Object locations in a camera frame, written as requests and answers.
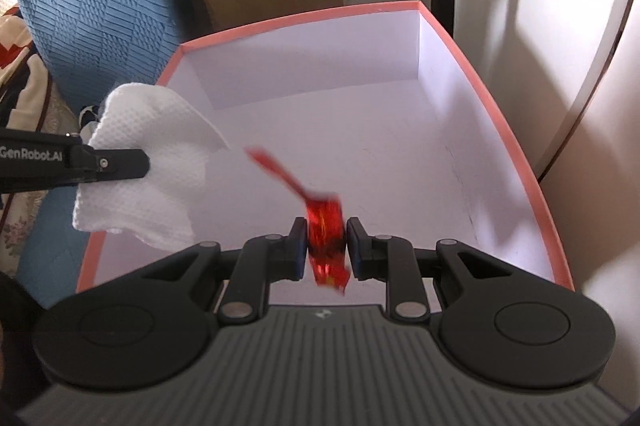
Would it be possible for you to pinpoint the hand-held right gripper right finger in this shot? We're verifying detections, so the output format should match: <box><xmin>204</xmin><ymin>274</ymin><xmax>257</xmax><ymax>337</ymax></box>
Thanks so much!
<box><xmin>346</xmin><ymin>217</ymin><xmax>523</xmax><ymax>323</ymax></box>

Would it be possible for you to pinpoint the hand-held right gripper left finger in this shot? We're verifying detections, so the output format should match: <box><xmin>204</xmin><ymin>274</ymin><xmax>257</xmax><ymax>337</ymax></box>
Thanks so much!
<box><xmin>127</xmin><ymin>217</ymin><xmax>308</xmax><ymax>323</ymax></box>

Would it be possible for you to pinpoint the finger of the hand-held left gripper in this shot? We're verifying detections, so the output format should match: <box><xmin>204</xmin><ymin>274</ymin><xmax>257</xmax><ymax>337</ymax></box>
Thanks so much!
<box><xmin>74</xmin><ymin>145</ymin><xmax>151</xmax><ymax>183</ymax></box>

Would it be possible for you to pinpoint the red candy wrapper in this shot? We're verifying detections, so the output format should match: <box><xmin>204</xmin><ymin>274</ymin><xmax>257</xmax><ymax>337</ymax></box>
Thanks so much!
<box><xmin>243</xmin><ymin>147</ymin><xmax>351</xmax><ymax>292</ymax></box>

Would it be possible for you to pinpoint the white paper tissue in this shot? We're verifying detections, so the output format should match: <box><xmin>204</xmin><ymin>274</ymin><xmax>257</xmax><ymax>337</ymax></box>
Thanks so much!
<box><xmin>72</xmin><ymin>82</ymin><xmax>231</xmax><ymax>253</ymax></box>

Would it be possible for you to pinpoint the pink cardboard box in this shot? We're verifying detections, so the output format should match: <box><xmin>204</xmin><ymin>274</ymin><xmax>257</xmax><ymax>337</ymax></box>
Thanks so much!
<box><xmin>76</xmin><ymin>1</ymin><xmax>575</xmax><ymax>294</ymax></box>

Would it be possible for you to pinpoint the cream floral quilt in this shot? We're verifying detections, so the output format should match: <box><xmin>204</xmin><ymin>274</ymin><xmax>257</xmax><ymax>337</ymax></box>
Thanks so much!
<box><xmin>0</xmin><ymin>51</ymin><xmax>86</xmax><ymax>277</ymax></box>

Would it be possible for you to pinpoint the red white printed blanket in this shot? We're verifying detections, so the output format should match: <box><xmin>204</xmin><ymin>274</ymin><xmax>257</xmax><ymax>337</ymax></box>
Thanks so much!
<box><xmin>0</xmin><ymin>3</ymin><xmax>36</xmax><ymax>72</ymax></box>

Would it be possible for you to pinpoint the blue textured cushion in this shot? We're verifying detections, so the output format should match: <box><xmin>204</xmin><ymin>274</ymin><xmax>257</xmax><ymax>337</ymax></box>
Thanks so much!
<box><xmin>0</xmin><ymin>0</ymin><xmax>183</xmax><ymax>307</ymax></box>

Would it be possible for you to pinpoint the round white folding table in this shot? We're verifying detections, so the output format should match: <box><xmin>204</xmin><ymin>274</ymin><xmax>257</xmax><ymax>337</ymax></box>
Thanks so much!
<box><xmin>440</xmin><ymin>0</ymin><xmax>640</xmax><ymax>297</ymax></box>

